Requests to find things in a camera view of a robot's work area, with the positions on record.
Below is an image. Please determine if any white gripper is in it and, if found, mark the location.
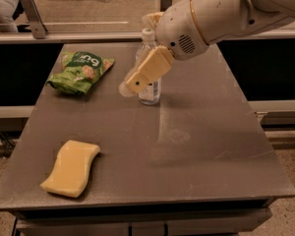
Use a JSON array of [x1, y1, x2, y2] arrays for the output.
[[119, 0, 208, 97]]

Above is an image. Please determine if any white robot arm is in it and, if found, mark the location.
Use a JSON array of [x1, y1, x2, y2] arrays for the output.
[[119, 0, 295, 97]]

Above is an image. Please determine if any metal bracket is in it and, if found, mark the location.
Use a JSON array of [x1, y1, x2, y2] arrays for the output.
[[20, 0, 47, 39], [160, 0, 172, 12]]

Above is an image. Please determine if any yellow sponge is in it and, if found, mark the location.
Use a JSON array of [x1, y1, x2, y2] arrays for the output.
[[40, 140, 100, 198]]

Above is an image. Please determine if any clear plastic tea bottle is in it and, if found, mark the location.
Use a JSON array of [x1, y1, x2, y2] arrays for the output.
[[136, 29, 161, 105]]

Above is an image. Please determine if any glass barrier rail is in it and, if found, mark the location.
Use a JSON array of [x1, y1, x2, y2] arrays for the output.
[[0, 22, 295, 44]]

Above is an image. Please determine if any middle metal bracket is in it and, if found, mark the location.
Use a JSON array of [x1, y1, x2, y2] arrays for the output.
[[160, 0, 172, 12]]

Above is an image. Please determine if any seated person in background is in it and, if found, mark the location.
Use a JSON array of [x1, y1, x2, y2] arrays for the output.
[[0, 0, 28, 34]]

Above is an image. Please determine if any green snack bag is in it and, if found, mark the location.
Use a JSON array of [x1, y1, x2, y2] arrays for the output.
[[47, 51, 114, 95]]

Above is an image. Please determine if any left metal bracket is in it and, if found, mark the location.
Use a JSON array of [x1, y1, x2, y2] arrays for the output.
[[20, 0, 47, 39]]

